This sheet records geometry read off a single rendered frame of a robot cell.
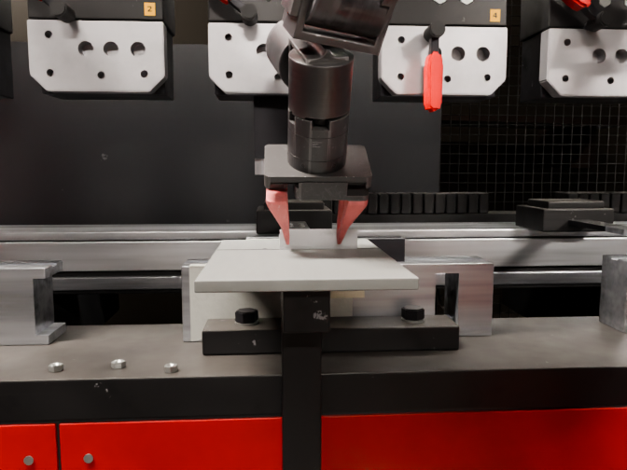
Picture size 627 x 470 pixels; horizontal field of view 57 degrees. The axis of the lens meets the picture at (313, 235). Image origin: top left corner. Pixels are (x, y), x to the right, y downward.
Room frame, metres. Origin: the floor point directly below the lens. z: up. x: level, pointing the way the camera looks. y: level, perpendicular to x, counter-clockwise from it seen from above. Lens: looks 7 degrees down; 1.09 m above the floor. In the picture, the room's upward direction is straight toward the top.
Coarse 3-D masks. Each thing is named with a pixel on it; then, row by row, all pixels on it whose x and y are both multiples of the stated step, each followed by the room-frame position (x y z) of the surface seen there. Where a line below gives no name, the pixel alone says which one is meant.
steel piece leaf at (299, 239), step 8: (280, 232) 0.63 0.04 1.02; (296, 232) 0.63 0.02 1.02; (304, 232) 0.63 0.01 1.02; (312, 232) 0.63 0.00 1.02; (320, 232) 0.63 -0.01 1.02; (328, 232) 0.63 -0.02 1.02; (336, 232) 0.63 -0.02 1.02; (352, 232) 0.63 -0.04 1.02; (280, 240) 0.63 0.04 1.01; (296, 240) 0.63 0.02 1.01; (304, 240) 0.63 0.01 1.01; (312, 240) 0.63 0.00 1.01; (320, 240) 0.63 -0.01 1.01; (328, 240) 0.63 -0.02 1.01; (336, 240) 0.63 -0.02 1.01; (344, 240) 0.63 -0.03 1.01; (352, 240) 0.63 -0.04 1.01; (280, 248) 0.63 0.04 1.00; (288, 248) 0.63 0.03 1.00; (296, 248) 0.63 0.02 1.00; (304, 248) 0.63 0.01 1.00; (312, 248) 0.63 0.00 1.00; (320, 248) 0.63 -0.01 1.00; (328, 248) 0.63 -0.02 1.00; (336, 248) 0.63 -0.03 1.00; (344, 248) 0.63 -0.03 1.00; (352, 248) 0.63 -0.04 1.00
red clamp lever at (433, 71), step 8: (432, 24) 0.66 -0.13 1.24; (440, 24) 0.66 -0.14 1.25; (424, 32) 0.69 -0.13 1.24; (432, 32) 0.66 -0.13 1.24; (440, 32) 0.66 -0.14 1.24; (432, 40) 0.67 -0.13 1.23; (432, 48) 0.67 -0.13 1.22; (432, 56) 0.67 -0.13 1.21; (440, 56) 0.67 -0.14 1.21; (432, 64) 0.66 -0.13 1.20; (440, 64) 0.66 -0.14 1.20; (424, 72) 0.68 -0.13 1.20; (432, 72) 0.66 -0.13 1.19; (440, 72) 0.66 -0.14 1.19; (424, 80) 0.68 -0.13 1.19; (432, 80) 0.66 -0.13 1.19; (440, 80) 0.67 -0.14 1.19; (424, 88) 0.68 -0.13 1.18; (432, 88) 0.66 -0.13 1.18; (440, 88) 0.67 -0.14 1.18; (424, 96) 0.68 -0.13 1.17; (432, 96) 0.66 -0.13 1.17; (440, 96) 0.67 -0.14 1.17; (424, 104) 0.68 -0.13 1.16; (432, 104) 0.66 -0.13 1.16
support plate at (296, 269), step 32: (224, 256) 0.57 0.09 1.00; (256, 256) 0.57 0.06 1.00; (288, 256) 0.57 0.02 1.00; (320, 256) 0.57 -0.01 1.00; (352, 256) 0.57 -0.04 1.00; (384, 256) 0.57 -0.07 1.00; (224, 288) 0.45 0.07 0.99; (256, 288) 0.45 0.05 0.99; (288, 288) 0.45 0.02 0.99; (320, 288) 0.46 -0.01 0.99; (352, 288) 0.46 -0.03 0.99; (384, 288) 0.46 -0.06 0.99; (416, 288) 0.46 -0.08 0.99
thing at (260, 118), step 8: (256, 96) 0.72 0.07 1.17; (256, 104) 0.72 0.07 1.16; (264, 104) 0.72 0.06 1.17; (272, 104) 0.72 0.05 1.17; (280, 104) 0.72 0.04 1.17; (256, 112) 0.72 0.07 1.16; (264, 112) 0.72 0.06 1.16; (272, 112) 0.72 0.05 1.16; (280, 112) 0.72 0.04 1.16; (256, 120) 0.72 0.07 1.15; (264, 120) 0.72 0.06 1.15; (272, 120) 0.72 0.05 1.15; (280, 120) 0.72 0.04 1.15; (256, 128) 0.72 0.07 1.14; (264, 128) 0.72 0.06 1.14; (272, 128) 0.72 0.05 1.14; (280, 128) 0.72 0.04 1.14; (256, 136) 0.72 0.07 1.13; (264, 136) 0.72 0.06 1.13; (272, 136) 0.72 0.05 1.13; (280, 136) 0.72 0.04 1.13; (256, 144) 0.72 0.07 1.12; (264, 144) 0.72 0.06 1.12; (272, 144) 0.72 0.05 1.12; (280, 144) 0.72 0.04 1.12; (256, 152) 0.72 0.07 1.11; (264, 152) 0.72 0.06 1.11; (256, 160) 0.73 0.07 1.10; (256, 168) 0.73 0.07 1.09
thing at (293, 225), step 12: (264, 204) 0.92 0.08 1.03; (288, 204) 0.92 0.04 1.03; (300, 204) 0.92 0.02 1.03; (312, 204) 0.92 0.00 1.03; (264, 216) 0.91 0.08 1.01; (300, 216) 0.91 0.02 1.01; (312, 216) 0.91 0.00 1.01; (324, 216) 0.91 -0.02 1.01; (264, 228) 0.91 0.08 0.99; (276, 228) 0.91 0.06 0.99; (300, 228) 0.80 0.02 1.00; (312, 228) 0.91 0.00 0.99; (324, 228) 0.91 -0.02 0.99
